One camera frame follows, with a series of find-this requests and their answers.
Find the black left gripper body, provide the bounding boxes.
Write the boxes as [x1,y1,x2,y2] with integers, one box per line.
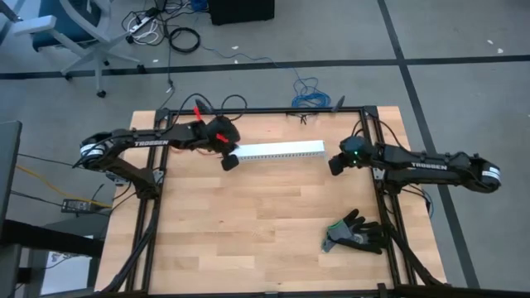
[201,116,242,157]

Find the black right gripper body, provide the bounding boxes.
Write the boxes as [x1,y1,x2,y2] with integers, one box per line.
[339,136,374,169]

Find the white slotted cable duct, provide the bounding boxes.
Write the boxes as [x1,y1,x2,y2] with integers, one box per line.
[229,140,327,163]

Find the clear safety glasses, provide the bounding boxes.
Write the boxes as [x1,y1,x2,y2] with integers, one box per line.
[287,111,320,126]

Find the black grey work glove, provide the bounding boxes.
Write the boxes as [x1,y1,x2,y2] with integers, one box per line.
[320,208,391,256]

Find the black floor box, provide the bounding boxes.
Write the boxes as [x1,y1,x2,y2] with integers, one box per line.
[206,0,276,26]

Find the white power strip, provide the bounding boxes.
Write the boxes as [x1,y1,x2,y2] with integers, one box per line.
[127,11,159,35]

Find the office chair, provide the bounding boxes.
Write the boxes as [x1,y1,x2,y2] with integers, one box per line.
[0,0,148,99]

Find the black power adapter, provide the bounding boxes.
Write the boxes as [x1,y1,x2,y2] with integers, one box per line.
[60,198,94,215]

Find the black side desk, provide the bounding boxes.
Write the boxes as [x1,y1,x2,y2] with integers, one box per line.
[0,218,105,298]

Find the dark grey monitor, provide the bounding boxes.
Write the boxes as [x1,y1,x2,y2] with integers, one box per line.
[0,119,23,239]

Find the black left camera cable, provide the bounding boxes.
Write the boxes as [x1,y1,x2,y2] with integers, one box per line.
[165,92,248,133]

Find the black aluminium table frame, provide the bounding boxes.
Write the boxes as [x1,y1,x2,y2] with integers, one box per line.
[94,98,452,298]

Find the blue coiled floor cable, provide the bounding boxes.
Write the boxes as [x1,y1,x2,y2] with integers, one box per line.
[290,75,333,109]

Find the black coiled floor cable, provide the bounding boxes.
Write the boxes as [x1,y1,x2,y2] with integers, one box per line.
[168,26,202,55]

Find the yellow floor cable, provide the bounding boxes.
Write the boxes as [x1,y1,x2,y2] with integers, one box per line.
[15,164,113,209]

